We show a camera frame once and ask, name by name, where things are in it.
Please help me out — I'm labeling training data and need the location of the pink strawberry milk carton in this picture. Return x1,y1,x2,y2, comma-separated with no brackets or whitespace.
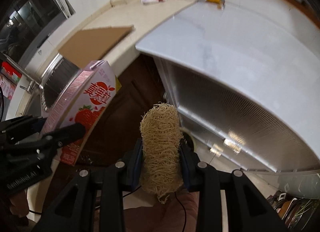
41,60,121,165

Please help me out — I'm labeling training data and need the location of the person's left hand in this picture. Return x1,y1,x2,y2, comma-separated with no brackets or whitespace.
10,190,29,217

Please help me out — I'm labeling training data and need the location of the stainless steel sink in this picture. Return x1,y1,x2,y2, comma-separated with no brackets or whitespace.
6,53,82,123

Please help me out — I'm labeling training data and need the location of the white washing machine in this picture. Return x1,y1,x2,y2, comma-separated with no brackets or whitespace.
136,2,319,173

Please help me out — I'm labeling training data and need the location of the brown cardboard sheet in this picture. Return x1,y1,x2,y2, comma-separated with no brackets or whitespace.
59,26,134,69

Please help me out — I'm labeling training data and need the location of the beige loofah scrubbing pad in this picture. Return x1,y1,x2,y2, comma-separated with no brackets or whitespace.
140,103,183,204

